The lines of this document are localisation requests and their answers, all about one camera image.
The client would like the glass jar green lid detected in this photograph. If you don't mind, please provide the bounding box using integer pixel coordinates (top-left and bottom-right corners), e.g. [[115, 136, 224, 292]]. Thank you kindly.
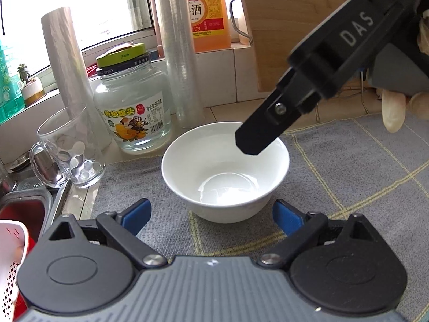
[[93, 43, 172, 155]]

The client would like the orange cooking wine jug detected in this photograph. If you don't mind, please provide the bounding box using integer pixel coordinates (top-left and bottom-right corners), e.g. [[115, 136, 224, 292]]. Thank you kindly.
[[188, 0, 231, 52]]

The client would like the grey blue checked towel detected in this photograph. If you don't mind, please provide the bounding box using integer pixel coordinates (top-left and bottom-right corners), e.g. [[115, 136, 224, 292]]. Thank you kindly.
[[92, 115, 428, 321]]

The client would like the green dish soap bottle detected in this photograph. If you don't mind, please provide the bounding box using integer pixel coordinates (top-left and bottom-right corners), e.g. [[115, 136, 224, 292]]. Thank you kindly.
[[0, 36, 25, 124]]

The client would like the tall clear wrap roll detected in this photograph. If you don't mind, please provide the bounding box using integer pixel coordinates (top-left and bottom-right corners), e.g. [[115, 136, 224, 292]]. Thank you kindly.
[[155, 0, 204, 129]]

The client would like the short clear wrap roll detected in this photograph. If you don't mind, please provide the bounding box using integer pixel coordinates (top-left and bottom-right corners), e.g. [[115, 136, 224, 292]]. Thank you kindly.
[[41, 7, 111, 149]]

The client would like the red white colander basin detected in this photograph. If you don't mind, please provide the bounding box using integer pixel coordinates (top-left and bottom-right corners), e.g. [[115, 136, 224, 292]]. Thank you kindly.
[[1, 200, 44, 321]]

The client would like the clear glass mug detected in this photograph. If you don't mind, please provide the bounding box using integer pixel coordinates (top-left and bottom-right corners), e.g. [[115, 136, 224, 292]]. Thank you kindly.
[[29, 103, 105, 188]]

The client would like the bamboo cutting board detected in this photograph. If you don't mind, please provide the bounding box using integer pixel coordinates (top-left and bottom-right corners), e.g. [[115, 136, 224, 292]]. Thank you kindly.
[[241, 0, 346, 92]]

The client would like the white bowl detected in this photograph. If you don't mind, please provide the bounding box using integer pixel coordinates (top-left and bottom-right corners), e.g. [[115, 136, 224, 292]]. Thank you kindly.
[[161, 121, 290, 224]]

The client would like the small potted plant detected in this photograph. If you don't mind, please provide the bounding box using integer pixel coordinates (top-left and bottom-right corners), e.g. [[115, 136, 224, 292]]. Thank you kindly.
[[17, 63, 46, 107]]

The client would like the gloved right hand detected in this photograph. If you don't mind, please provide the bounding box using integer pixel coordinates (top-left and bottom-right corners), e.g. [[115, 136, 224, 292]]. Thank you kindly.
[[376, 16, 429, 134]]

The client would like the steel wire board rack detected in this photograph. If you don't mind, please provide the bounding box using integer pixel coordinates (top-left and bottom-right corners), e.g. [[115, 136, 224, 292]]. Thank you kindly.
[[239, 0, 377, 131]]

